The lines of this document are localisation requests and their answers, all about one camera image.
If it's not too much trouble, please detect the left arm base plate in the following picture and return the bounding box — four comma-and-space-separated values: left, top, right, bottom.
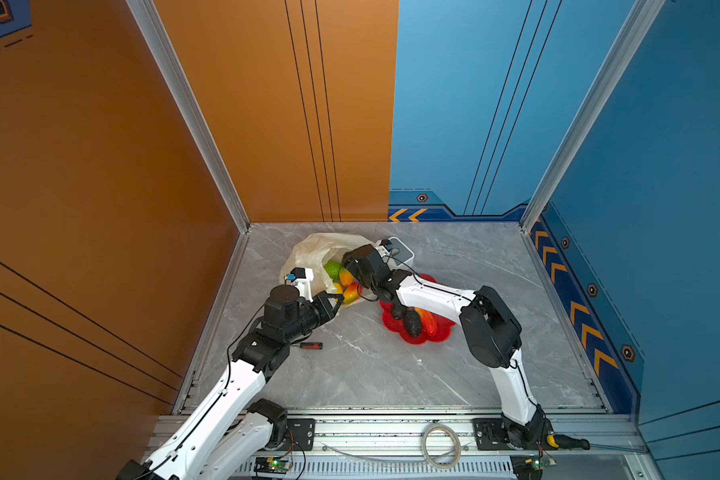
277, 417, 316, 452

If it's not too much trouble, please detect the aluminium front rail frame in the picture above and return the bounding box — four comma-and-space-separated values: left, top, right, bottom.
133, 404, 664, 480

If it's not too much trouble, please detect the ratchet wrench red handle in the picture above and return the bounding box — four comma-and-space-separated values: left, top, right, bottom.
296, 341, 323, 350

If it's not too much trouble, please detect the red flower-shaped plate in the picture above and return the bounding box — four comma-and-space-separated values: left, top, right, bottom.
374, 270, 458, 345

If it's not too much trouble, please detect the white grey tissue box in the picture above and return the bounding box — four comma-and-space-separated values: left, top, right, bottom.
384, 236, 415, 268

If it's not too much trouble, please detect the small orange fruit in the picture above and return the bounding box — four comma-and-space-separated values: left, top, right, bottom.
339, 268, 355, 286

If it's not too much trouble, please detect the green circuit board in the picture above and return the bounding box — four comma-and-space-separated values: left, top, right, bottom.
252, 457, 294, 479
510, 457, 557, 480

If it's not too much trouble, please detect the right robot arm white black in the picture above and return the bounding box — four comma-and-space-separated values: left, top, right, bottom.
342, 244, 564, 449

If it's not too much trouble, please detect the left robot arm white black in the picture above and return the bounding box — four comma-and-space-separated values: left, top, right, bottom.
117, 284, 344, 479

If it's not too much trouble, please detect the green custard apple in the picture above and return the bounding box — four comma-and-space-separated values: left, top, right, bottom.
323, 261, 342, 282

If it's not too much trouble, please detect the cream plastic bag orange print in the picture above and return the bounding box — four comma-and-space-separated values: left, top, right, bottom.
279, 233, 372, 297

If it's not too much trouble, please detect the dark avocado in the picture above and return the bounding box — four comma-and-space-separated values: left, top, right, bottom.
402, 309, 422, 338
390, 304, 407, 321

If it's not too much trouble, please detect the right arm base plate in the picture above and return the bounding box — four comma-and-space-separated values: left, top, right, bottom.
472, 418, 553, 451

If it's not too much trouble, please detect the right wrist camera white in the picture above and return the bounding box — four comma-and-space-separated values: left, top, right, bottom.
375, 239, 399, 260

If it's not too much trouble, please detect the coiled grey cable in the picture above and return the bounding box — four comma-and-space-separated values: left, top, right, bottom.
420, 422, 462, 470

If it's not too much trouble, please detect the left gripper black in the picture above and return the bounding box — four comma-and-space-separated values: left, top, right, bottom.
282, 292, 344, 347

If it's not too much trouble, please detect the right green circuit board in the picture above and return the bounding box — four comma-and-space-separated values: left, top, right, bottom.
510, 457, 557, 480

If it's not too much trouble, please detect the left green circuit board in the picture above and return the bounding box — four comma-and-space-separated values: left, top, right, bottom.
252, 457, 294, 479

